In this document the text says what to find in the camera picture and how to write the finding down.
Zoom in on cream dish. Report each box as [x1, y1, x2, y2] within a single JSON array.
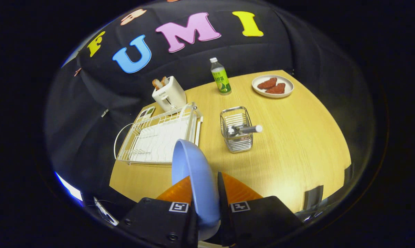
[[251, 75, 294, 99]]

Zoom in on green tea bottle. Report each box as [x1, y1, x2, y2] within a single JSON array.
[[209, 57, 232, 95]]

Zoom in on white computer desk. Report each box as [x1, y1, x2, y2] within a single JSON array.
[[94, 197, 119, 226]]

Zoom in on white wire dish rack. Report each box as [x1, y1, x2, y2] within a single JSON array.
[[114, 102, 204, 165]]

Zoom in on white toaster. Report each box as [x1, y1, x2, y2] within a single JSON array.
[[152, 76, 187, 112]]

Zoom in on red meat piece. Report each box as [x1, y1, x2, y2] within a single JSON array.
[[266, 83, 286, 94], [257, 77, 278, 90]]

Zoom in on white divided tray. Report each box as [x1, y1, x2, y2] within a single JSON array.
[[136, 106, 156, 122]]

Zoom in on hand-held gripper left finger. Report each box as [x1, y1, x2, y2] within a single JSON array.
[[120, 176, 198, 248]]

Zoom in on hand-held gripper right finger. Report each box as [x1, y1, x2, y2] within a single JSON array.
[[217, 172, 302, 248]]

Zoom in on blue plate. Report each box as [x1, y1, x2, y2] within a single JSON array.
[[172, 139, 221, 241]]

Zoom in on metal spoon with white handle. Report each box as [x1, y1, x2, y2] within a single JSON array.
[[228, 124, 263, 135]]

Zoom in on metal wire basket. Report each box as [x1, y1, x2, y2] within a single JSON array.
[[220, 106, 254, 153]]

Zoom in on black backdrop cloth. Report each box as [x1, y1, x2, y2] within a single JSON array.
[[45, 0, 376, 207]]

